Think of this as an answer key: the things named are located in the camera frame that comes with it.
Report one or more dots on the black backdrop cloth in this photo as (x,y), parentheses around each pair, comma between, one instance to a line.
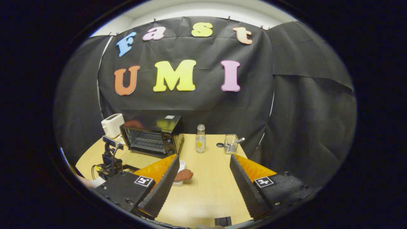
(206,105)

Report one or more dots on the white toaster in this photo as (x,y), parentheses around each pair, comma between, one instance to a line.
(113,125)

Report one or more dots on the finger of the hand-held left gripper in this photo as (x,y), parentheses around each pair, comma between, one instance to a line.
(130,167)

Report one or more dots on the white food tray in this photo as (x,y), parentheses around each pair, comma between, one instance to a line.
(182,164)

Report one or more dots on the black electric oven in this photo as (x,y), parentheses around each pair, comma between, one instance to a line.
(168,140)

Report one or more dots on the metal spoon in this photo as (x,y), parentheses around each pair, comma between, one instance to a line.
(240,139)

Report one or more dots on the brown meat piece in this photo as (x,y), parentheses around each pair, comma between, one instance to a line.
(184,175)

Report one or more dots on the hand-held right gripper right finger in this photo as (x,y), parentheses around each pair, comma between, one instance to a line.
(246,187)

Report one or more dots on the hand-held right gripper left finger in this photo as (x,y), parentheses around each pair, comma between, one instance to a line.
(162,190)

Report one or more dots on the divided white dish of beans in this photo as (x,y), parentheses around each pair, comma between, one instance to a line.
(120,140)

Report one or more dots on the glass bottle yellow label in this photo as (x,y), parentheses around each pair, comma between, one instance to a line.
(200,140)

